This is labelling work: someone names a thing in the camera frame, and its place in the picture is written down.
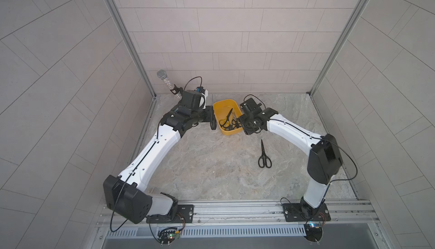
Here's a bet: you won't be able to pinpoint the aluminium frame rail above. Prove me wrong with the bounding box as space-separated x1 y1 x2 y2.
94 198 381 229

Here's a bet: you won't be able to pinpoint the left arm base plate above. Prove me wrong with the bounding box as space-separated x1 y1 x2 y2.
146 204 194 224

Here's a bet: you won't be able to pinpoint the yellow plastic storage box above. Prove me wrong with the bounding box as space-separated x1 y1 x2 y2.
213 99 243 136

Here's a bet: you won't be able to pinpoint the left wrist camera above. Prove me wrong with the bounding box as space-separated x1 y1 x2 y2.
180 87 208 110

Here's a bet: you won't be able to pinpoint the all black scissors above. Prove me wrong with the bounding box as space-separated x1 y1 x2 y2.
258 140 272 169

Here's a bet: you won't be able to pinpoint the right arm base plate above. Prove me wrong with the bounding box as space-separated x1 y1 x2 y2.
282 203 331 223

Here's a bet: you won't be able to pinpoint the glitter silver microphone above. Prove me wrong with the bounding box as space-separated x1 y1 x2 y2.
157 70 175 92

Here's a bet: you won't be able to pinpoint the circuit board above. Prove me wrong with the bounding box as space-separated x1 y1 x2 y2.
304 224 323 244
157 227 181 247

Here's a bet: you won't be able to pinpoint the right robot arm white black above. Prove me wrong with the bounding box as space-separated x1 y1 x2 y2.
239 102 345 222

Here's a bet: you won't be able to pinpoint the left circuit board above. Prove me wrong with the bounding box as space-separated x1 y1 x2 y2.
157 227 181 247

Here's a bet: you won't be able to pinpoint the silver blade black scissors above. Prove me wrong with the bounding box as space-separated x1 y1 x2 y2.
219 109 233 131

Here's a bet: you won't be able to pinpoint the right circuit board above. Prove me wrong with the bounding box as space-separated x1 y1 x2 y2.
304 224 323 244

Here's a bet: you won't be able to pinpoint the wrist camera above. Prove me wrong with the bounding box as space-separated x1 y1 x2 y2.
240 98 263 115
180 87 208 110

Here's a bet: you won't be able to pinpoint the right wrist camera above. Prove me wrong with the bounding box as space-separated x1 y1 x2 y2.
240 98 263 115

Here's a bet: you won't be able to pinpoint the small black scissors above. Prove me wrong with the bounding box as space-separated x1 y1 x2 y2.
227 118 241 131

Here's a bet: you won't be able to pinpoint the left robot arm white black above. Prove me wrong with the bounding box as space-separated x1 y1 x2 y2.
103 106 217 224

